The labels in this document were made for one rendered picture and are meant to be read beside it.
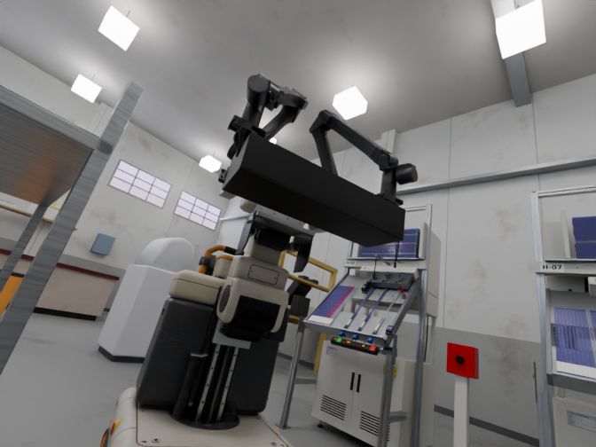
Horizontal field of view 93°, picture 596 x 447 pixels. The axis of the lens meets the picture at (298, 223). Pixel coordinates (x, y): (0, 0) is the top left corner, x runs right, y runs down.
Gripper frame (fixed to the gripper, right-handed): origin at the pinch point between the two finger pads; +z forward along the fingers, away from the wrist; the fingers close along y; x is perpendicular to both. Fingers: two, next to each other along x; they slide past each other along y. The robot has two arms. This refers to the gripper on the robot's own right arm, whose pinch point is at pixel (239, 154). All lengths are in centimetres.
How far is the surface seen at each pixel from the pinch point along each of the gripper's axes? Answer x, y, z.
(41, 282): -9, -26, 44
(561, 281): 9, 218, -21
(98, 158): -9.4, -26.6, 19.6
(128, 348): 271, 0, 93
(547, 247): 14, 216, -45
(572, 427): 0, 187, 58
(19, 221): 748, -283, -48
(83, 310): 561, -80, 90
